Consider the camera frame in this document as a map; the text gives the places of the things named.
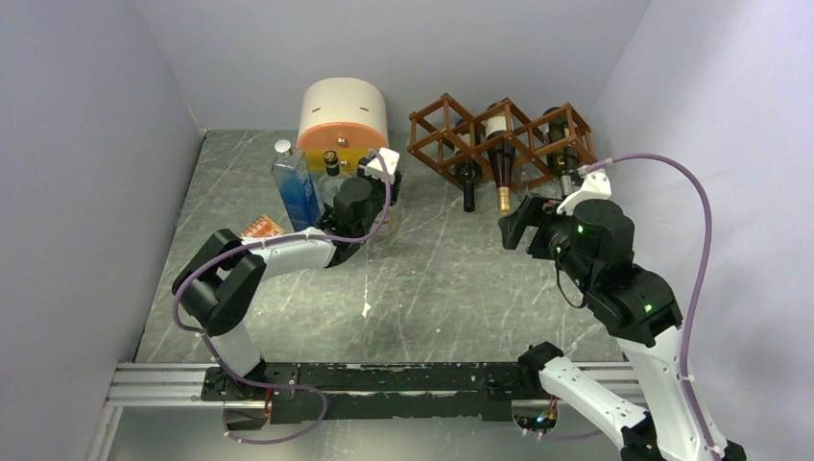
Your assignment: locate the green bottle silver neck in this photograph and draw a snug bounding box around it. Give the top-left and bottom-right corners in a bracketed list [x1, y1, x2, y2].
[545, 115, 578, 198]

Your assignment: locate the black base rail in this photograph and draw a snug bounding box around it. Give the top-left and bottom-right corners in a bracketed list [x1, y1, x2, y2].
[105, 361, 640, 425]

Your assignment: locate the cream drawer cabinet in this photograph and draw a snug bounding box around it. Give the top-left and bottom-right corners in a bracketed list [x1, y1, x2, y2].
[296, 77, 390, 173]

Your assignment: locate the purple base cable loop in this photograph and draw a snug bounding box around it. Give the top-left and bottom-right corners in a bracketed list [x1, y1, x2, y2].
[221, 381, 329, 446]

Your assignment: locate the blue square bottle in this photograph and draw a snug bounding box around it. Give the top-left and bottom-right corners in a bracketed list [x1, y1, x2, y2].
[272, 139, 323, 231]

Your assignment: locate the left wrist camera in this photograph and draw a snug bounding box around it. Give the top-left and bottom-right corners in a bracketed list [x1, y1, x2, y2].
[357, 147, 400, 182]

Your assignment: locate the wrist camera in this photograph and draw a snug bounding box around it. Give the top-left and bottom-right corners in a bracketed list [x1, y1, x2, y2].
[556, 169, 611, 216]
[357, 147, 400, 182]

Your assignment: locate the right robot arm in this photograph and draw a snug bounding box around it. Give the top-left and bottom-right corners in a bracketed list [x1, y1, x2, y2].
[498, 195, 746, 460]

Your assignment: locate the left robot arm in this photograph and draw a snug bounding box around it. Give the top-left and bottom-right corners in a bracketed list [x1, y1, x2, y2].
[171, 159, 402, 400]

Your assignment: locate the brown wooden wine rack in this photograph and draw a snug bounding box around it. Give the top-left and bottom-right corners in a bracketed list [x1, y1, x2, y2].
[407, 93, 597, 188]

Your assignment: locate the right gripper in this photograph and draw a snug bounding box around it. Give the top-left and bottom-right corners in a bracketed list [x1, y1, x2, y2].
[497, 190, 596, 293]

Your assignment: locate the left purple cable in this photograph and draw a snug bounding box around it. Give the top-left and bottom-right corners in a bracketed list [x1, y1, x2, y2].
[171, 148, 393, 393]

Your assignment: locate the clear square bottle black cap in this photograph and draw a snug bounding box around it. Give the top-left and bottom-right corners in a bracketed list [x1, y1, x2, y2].
[317, 150, 350, 211]

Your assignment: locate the clear round glass bottle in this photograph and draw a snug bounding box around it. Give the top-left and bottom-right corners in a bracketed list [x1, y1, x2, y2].
[373, 203, 400, 236]

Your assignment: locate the orange snack packet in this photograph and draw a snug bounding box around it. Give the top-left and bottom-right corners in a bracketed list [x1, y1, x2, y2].
[240, 215, 285, 238]

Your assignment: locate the dark bottle black neck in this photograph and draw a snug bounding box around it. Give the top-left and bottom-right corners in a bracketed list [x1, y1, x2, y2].
[452, 118, 483, 213]

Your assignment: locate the brown bottle gold foil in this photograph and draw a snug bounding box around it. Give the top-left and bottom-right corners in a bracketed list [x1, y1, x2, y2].
[485, 110, 515, 216]

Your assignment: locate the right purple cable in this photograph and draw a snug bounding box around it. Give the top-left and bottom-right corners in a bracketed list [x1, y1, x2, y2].
[577, 152, 723, 456]

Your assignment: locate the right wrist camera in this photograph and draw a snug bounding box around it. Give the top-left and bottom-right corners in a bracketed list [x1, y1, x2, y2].
[556, 169, 611, 216]

